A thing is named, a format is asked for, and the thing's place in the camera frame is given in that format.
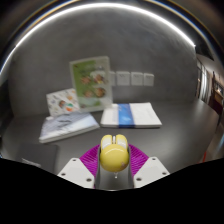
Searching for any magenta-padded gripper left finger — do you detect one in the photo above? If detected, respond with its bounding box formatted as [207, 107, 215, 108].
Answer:
[57, 143, 102, 190]

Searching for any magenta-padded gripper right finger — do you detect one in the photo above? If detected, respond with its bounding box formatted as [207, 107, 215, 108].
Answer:
[128, 143, 171, 189]

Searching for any yellow computer mouse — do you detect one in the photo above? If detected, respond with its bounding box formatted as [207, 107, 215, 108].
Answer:
[99, 133, 131, 179]

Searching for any grey striped book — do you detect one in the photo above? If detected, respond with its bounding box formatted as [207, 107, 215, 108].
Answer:
[38, 111, 101, 144]

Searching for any white and blue book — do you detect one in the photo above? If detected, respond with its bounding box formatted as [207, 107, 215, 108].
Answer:
[100, 101, 163, 129]

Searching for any white illustrated card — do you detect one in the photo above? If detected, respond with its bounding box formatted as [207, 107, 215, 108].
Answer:
[45, 87, 81, 117]

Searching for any green standing picture book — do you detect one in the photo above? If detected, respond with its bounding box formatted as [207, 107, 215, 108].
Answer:
[69, 55, 114, 113]

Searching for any white wall socket plate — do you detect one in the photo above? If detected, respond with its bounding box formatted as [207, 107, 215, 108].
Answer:
[116, 70, 132, 87]
[143, 72, 156, 87]
[109, 70, 117, 87]
[130, 71, 145, 87]

